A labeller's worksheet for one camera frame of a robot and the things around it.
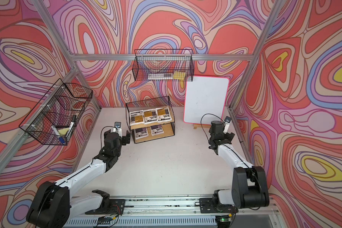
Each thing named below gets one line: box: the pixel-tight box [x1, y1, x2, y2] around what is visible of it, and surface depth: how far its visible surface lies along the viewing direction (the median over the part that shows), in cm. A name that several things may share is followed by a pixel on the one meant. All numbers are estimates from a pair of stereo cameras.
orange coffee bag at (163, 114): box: [155, 106, 173, 123], surface depth 93 cm
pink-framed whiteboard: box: [183, 75, 230, 125], surface depth 96 cm
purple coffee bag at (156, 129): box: [150, 124, 165, 137], surface depth 103 cm
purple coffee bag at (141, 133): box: [134, 126, 149, 140], surface depth 103 cm
